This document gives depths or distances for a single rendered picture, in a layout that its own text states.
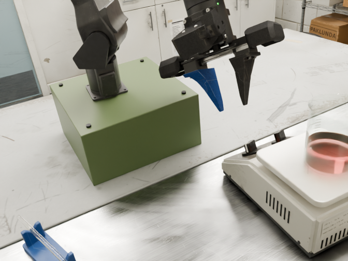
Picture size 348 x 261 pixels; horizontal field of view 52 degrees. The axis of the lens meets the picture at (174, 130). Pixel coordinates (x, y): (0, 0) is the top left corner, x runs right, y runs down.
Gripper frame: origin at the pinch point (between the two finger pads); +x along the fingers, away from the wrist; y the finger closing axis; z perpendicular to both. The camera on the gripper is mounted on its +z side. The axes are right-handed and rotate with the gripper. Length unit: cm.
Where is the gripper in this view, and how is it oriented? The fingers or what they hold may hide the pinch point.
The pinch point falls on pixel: (227, 86)
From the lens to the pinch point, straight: 54.1
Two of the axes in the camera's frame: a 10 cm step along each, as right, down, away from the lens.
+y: 8.2, -2.0, -5.4
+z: -5.1, 2.0, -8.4
